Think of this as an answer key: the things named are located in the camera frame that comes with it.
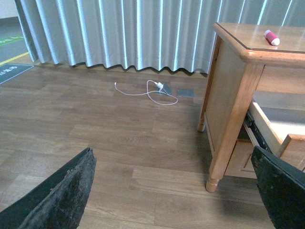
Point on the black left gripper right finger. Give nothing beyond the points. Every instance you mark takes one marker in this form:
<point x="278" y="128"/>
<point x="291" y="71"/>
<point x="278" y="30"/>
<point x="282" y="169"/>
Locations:
<point x="282" y="189"/>

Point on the wooden nightstand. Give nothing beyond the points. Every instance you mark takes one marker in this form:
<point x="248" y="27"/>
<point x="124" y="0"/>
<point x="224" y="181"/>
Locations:
<point x="245" y="66"/>

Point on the wooden drawer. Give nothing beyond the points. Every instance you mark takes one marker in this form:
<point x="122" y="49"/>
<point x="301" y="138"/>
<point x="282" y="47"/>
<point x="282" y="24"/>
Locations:
<point x="279" y="131"/>
<point x="240" y="164"/>

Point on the grey floor plate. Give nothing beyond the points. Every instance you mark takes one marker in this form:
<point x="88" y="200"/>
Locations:
<point x="185" y="93"/>

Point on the white plug on floor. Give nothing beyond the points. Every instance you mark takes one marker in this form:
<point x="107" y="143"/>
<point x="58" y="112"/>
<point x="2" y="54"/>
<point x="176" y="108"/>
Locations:
<point x="159" y="85"/>

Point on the grey curtain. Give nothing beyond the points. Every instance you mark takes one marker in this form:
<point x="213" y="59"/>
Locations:
<point x="141" y="33"/>

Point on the dark floor mat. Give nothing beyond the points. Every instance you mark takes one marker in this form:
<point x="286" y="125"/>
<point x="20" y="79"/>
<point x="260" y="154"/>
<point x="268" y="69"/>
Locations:
<point x="11" y="70"/>

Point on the grey floor socket box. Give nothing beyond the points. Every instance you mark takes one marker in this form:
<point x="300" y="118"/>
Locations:
<point x="165" y="90"/>

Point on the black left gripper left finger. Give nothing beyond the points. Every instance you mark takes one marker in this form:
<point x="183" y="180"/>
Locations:
<point x="58" y="202"/>

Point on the pink marker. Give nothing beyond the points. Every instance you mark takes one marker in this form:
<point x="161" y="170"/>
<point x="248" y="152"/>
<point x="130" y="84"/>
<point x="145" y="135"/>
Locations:
<point x="271" y="38"/>

